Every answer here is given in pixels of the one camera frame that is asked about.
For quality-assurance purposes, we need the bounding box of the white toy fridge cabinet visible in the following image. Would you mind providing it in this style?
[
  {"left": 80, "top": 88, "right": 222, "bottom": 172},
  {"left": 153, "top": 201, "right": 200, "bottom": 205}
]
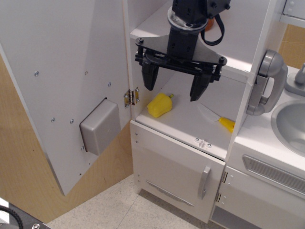
[{"left": 123, "top": 0, "right": 285, "bottom": 160}]

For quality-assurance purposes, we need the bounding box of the grey lower door handle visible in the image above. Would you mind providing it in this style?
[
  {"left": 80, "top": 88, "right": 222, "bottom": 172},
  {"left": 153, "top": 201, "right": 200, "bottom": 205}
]
[{"left": 197, "top": 166, "right": 211, "bottom": 200}]

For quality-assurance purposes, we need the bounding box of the black cable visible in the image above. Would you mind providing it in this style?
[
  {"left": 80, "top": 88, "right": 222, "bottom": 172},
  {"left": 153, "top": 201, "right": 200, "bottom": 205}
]
[{"left": 200, "top": 13, "right": 225, "bottom": 46}]

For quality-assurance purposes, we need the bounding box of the white oven cabinet front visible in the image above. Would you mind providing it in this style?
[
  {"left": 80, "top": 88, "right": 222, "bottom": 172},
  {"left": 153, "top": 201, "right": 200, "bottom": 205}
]
[{"left": 211, "top": 167, "right": 305, "bottom": 229}]

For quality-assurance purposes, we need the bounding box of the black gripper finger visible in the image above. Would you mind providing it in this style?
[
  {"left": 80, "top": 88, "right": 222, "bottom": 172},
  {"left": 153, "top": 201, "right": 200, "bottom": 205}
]
[
  {"left": 142, "top": 64, "right": 158, "bottom": 91},
  {"left": 190, "top": 74, "right": 211, "bottom": 102}
]

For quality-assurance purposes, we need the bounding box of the yellow toy bell pepper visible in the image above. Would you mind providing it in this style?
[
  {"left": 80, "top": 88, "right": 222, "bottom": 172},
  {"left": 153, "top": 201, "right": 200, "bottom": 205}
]
[{"left": 147, "top": 93, "right": 174, "bottom": 118}]

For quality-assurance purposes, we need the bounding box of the metal door hinge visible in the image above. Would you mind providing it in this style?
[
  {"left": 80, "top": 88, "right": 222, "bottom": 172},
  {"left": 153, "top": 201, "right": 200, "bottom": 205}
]
[{"left": 123, "top": 87, "right": 140, "bottom": 108}]

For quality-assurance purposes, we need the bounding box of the white fridge door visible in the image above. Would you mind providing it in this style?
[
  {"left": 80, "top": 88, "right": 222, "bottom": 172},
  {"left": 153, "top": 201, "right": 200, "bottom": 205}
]
[{"left": 0, "top": 0, "right": 131, "bottom": 195}]

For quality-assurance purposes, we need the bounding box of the orange toy item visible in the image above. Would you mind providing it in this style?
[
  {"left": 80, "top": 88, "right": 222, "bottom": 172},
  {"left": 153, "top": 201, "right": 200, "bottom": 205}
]
[{"left": 205, "top": 18, "right": 215, "bottom": 31}]

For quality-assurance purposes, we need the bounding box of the grey toy telephone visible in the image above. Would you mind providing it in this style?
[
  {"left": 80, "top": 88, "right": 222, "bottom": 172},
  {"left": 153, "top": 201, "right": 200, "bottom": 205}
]
[{"left": 246, "top": 50, "right": 288, "bottom": 116}]

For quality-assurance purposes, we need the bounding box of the grey toy faucet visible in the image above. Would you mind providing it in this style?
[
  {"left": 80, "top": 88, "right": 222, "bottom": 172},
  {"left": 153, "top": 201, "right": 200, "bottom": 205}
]
[{"left": 285, "top": 64, "right": 305, "bottom": 96}]

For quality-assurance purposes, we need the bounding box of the grey toy sink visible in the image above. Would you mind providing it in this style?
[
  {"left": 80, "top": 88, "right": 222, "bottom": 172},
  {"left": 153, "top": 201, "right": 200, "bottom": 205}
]
[{"left": 271, "top": 100, "right": 305, "bottom": 156}]

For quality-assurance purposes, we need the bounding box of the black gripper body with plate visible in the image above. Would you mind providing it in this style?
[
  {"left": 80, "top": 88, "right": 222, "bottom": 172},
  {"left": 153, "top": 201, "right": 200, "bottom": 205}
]
[{"left": 135, "top": 29, "right": 227, "bottom": 83}]

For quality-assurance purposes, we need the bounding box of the grey dispenser box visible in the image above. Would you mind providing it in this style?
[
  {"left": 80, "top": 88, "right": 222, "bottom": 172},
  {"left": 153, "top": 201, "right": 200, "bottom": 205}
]
[{"left": 80, "top": 98, "right": 121, "bottom": 156}]

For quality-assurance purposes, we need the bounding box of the black equipment corner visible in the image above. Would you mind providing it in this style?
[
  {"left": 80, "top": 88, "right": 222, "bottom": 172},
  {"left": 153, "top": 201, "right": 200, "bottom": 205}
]
[{"left": 0, "top": 198, "right": 50, "bottom": 229}]

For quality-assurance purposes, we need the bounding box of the grey vent grille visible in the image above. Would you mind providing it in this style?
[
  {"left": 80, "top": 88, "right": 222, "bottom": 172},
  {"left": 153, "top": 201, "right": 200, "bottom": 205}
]
[{"left": 242, "top": 155, "right": 305, "bottom": 196}]

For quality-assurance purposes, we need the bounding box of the yellow handled toy knife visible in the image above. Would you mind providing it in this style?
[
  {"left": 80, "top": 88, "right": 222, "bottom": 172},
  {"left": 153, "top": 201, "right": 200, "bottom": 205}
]
[{"left": 197, "top": 103, "right": 236, "bottom": 133}]

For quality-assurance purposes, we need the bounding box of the white lower freezer door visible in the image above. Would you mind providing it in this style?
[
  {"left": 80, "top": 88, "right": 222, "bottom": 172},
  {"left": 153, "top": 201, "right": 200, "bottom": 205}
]
[{"left": 130, "top": 121, "right": 225, "bottom": 222}]

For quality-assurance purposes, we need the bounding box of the white magnetic door catch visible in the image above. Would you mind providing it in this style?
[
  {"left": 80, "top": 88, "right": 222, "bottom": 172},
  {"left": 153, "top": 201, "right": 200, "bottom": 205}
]
[{"left": 194, "top": 138, "right": 212, "bottom": 148}]

